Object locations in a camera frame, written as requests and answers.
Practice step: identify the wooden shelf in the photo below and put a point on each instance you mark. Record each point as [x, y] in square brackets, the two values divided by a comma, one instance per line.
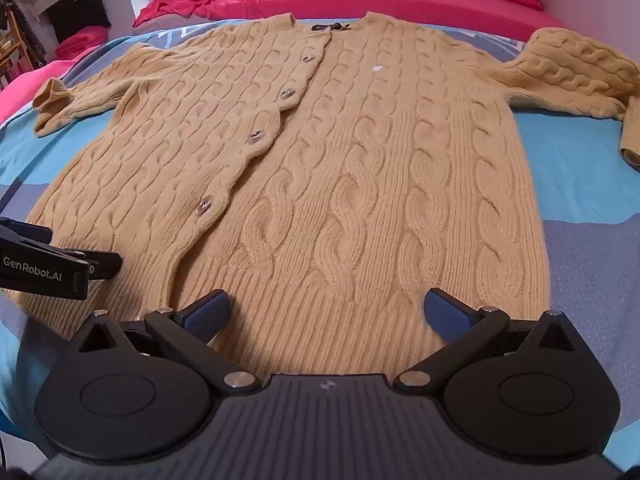
[11, 45]

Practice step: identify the red folded cloth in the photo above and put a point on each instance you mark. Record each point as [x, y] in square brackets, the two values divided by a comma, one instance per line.
[82, 42]

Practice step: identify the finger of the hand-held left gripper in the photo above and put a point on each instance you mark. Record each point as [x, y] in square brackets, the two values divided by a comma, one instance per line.
[105, 265]

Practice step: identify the red crumpled cloth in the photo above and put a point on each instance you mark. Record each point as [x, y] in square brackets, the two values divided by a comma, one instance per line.
[175, 7]

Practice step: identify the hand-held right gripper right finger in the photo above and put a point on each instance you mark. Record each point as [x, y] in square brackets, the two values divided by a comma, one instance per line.
[444, 316]

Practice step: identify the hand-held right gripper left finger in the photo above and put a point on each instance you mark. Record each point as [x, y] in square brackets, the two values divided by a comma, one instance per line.
[211, 311]

